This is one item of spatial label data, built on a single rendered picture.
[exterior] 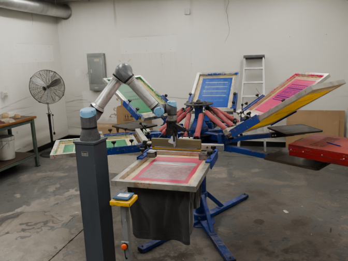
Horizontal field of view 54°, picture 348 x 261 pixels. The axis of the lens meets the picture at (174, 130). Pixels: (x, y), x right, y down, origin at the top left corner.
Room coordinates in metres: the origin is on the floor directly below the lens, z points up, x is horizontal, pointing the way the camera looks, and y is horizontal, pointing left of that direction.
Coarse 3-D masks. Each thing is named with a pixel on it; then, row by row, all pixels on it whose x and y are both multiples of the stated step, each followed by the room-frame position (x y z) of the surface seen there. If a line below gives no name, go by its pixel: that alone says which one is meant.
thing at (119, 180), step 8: (160, 152) 2.85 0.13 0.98; (168, 152) 2.83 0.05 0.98; (176, 152) 2.81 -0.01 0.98; (184, 152) 2.79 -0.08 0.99; (192, 152) 2.77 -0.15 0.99; (144, 160) 2.66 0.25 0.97; (128, 168) 2.40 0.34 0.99; (136, 168) 2.49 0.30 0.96; (208, 168) 2.39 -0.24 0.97; (120, 176) 2.23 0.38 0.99; (200, 176) 2.17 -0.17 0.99; (112, 184) 2.16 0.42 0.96; (120, 184) 2.14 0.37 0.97; (128, 184) 2.12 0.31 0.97; (136, 184) 2.11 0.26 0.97; (144, 184) 2.09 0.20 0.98; (152, 184) 2.07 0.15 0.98; (160, 184) 2.06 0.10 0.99; (168, 184) 2.04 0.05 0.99; (176, 184) 2.04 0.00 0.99; (184, 184) 2.03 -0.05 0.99; (192, 184) 2.03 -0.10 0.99
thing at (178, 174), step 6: (186, 162) 2.60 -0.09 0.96; (192, 162) 2.60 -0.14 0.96; (198, 162) 2.59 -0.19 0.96; (174, 168) 2.46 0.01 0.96; (180, 168) 2.45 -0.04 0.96; (186, 168) 2.45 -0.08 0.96; (192, 168) 2.44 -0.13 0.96; (168, 174) 2.34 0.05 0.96; (174, 174) 2.33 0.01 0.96; (180, 174) 2.33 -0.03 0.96; (186, 174) 2.32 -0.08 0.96; (192, 174) 2.32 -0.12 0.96; (162, 180) 2.21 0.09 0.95; (168, 180) 2.21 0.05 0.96; (174, 180) 2.21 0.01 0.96; (180, 180) 2.20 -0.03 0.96; (186, 180) 2.20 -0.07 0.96
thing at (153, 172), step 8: (160, 160) 2.69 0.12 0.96; (168, 160) 2.68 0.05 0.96; (176, 160) 2.67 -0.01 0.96; (144, 168) 2.49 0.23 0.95; (152, 168) 2.48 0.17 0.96; (160, 168) 2.47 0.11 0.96; (168, 168) 2.46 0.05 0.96; (136, 176) 2.32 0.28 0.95; (144, 176) 2.31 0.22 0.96; (152, 176) 2.30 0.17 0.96; (160, 176) 2.30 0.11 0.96
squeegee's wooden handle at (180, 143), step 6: (156, 138) 2.67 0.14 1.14; (162, 138) 2.66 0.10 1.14; (168, 138) 2.65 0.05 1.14; (156, 144) 2.66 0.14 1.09; (162, 144) 2.65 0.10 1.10; (168, 144) 2.64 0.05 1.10; (180, 144) 2.61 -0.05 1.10; (186, 144) 2.59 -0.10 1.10; (192, 144) 2.58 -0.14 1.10; (198, 144) 2.56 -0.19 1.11
